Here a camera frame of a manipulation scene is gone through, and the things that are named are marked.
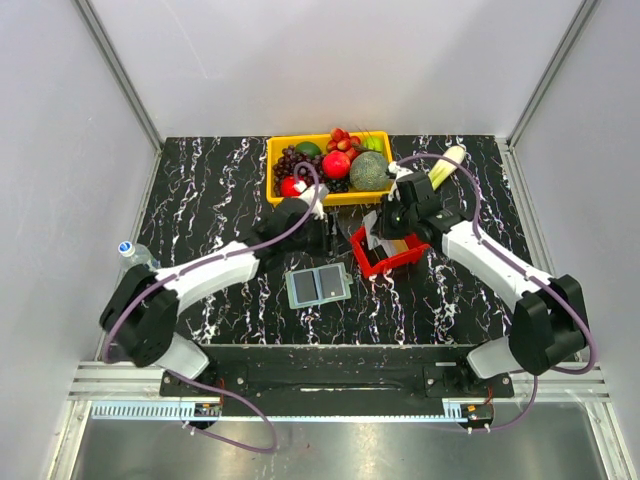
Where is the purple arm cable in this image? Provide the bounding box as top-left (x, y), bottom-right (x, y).
top-left (387, 153), bottom-right (599, 434)
top-left (103, 160), bottom-right (321, 455)

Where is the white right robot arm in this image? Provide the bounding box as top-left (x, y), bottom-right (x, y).
top-left (377, 165), bottom-right (589, 396)

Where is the green apple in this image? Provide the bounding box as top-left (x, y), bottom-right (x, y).
top-left (362, 136), bottom-right (384, 153)

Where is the aluminium frame rail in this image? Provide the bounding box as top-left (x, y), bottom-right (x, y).
top-left (90, 400), bottom-right (495, 427)

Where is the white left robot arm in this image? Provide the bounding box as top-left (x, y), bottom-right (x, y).
top-left (99, 185), bottom-right (331, 395)

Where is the yellow plastic fruit bin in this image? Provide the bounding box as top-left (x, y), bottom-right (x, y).
top-left (265, 131), bottom-right (394, 207)

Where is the white credit card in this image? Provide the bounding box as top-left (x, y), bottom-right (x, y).
top-left (363, 211), bottom-right (380, 250)

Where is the green spring onion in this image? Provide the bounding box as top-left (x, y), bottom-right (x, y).
top-left (428, 145), bottom-right (466, 190)

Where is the green avocado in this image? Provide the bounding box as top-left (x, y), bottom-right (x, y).
top-left (296, 141), bottom-right (322, 158)

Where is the clear plastic water bottle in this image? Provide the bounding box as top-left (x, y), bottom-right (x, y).
top-left (118, 241), bottom-right (160, 271)

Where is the dark purple grape bunch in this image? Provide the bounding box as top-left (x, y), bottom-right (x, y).
top-left (272, 146), bottom-right (351, 196)

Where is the red round fruit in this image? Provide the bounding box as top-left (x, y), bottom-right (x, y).
top-left (279, 176), bottom-right (307, 197)

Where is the red plastic card tray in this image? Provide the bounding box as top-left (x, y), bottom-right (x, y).
top-left (350, 226), bottom-right (430, 277)

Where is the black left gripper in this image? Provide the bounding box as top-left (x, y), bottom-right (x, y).
top-left (284, 212), bottom-right (353, 258)

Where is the red pomegranate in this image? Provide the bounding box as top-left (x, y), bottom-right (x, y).
top-left (322, 151), bottom-right (351, 180)

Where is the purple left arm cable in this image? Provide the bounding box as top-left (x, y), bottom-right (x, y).
top-left (103, 160), bottom-right (321, 455)

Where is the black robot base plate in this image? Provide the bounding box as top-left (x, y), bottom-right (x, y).
top-left (198, 345), bottom-right (514, 415)

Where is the green netted melon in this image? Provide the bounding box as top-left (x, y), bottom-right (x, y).
top-left (349, 151), bottom-right (390, 191)

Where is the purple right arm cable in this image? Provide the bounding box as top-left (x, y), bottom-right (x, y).
top-left (387, 153), bottom-right (599, 434)

